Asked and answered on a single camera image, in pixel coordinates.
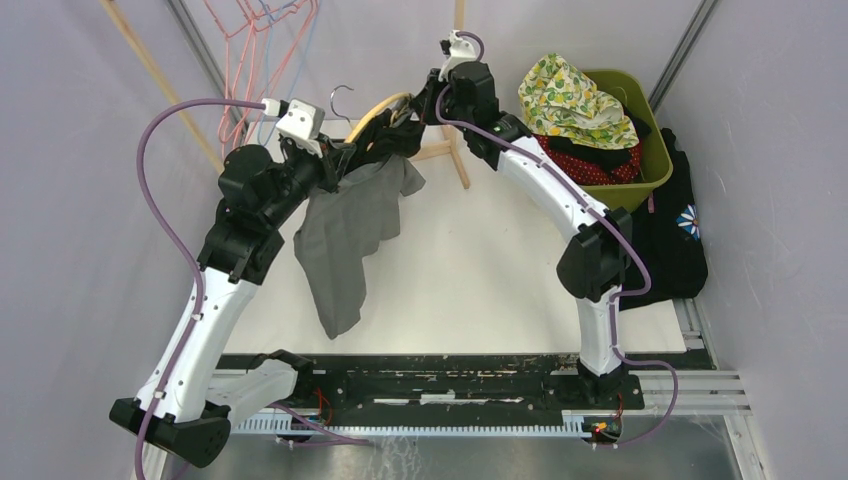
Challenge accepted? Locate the black garment with flower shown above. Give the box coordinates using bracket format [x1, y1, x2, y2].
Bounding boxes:
[620, 128, 708, 310]

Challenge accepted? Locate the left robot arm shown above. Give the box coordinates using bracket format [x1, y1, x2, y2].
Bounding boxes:
[109, 139, 335, 468]

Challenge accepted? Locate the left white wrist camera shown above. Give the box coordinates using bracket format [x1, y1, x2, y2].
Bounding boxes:
[261, 98, 325, 158]

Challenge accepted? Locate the black skirt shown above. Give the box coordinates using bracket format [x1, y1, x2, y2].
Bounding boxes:
[548, 107, 653, 172]

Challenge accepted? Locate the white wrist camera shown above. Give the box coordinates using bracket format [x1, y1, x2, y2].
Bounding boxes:
[438, 30, 482, 82]
[261, 98, 325, 158]

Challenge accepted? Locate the pink wire hanger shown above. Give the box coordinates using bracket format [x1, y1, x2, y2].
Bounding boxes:
[251, 1, 310, 102]
[203, 1, 268, 155]
[237, 0, 316, 33]

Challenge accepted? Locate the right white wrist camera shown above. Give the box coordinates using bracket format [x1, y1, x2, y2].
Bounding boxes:
[438, 30, 482, 82]

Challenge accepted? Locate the aluminium corner profile right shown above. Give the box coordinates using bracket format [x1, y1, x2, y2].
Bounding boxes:
[649, 0, 720, 111]

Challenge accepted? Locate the yellow lemon print garment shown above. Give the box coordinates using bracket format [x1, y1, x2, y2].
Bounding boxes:
[518, 53, 637, 141]

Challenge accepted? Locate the green plastic laundry basket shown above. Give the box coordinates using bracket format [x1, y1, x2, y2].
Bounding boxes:
[579, 69, 674, 213]

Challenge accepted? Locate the wooden clothes rack frame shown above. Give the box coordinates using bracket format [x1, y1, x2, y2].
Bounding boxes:
[99, 0, 473, 191]

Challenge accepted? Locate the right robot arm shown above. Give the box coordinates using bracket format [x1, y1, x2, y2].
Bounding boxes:
[413, 61, 634, 408]

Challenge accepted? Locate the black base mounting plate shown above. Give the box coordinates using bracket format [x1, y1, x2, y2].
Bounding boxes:
[211, 352, 717, 429]

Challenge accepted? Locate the yellow hanger with metal hook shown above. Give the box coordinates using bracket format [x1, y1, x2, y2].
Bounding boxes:
[331, 92, 413, 146]

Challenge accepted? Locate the aluminium corner profile left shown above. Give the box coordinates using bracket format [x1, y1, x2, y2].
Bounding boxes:
[165, 0, 232, 97]

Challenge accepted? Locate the red polka dot skirt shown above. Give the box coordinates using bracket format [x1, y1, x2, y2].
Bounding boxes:
[534, 135, 642, 186]

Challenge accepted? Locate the grey pleated skirt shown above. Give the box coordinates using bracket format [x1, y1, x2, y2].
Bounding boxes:
[292, 109, 429, 341]

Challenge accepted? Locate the aluminium corner profile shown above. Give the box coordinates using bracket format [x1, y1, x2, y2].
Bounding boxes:
[649, 0, 720, 111]
[165, 0, 232, 97]

